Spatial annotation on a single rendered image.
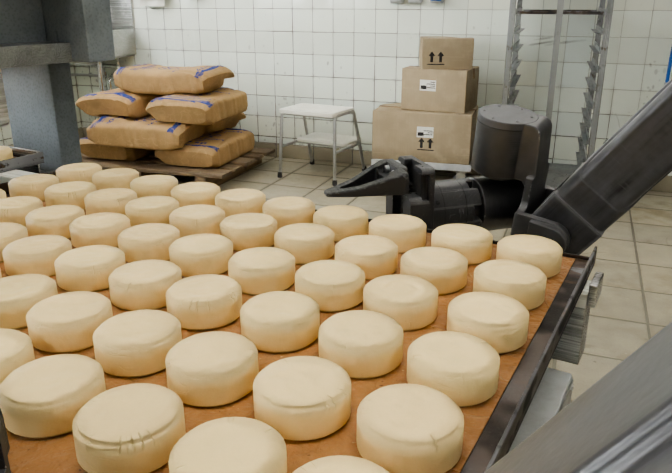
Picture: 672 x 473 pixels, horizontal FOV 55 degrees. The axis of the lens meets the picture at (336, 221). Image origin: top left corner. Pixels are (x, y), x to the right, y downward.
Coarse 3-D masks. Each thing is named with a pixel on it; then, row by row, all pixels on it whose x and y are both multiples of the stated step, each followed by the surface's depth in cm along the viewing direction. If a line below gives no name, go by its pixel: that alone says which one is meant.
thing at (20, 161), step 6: (18, 156) 88; (24, 156) 83; (30, 156) 84; (36, 156) 85; (42, 156) 86; (0, 162) 81; (6, 162) 81; (12, 162) 82; (18, 162) 83; (24, 162) 83; (30, 162) 84; (36, 162) 85; (42, 162) 86; (0, 168) 81; (6, 168) 81; (12, 168) 82; (18, 168) 83
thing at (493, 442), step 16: (576, 256) 54; (592, 256) 51; (576, 272) 51; (560, 288) 48; (576, 288) 45; (560, 304) 45; (544, 320) 43; (560, 320) 40; (544, 336) 41; (560, 336) 41; (528, 352) 39; (544, 352) 37; (528, 368) 38; (544, 368) 37; (512, 384) 36; (528, 384) 34; (512, 400) 35; (528, 400) 34; (496, 416) 33; (512, 416) 31; (496, 432) 32; (512, 432) 31; (480, 448) 31; (496, 448) 29; (480, 464) 30
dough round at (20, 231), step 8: (0, 224) 55; (8, 224) 55; (16, 224) 55; (0, 232) 53; (8, 232) 53; (16, 232) 53; (24, 232) 54; (0, 240) 52; (8, 240) 52; (0, 248) 52; (0, 256) 52
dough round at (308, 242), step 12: (288, 228) 54; (300, 228) 54; (312, 228) 54; (324, 228) 54; (276, 240) 53; (288, 240) 52; (300, 240) 52; (312, 240) 52; (324, 240) 52; (300, 252) 51; (312, 252) 52; (324, 252) 52; (300, 264) 52
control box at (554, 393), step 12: (552, 372) 49; (564, 372) 49; (540, 384) 47; (552, 384) 47; (564, 384) 47; (540, 396) 46; (552, 396) 46; (564, 396) 46; (528, 408) 44; (540, 408) 44; (552, 408) 44; (528, 420) 43; (540, 420) 43; (528, 432) 42; (516, 444) 41
